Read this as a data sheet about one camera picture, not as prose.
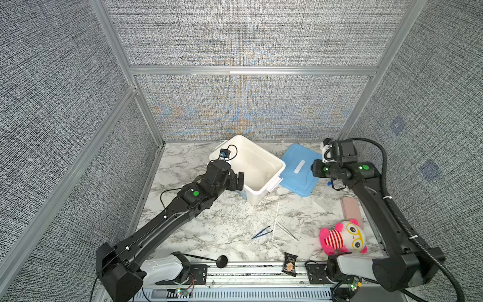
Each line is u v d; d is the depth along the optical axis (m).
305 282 0.73
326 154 0.66
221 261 0.76
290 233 0.84
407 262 0.37
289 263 0.75
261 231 0.84
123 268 0.38
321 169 0.67
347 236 0.76
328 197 0.95
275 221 0.88
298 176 0.98
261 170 0.97
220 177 0.55
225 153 0.62
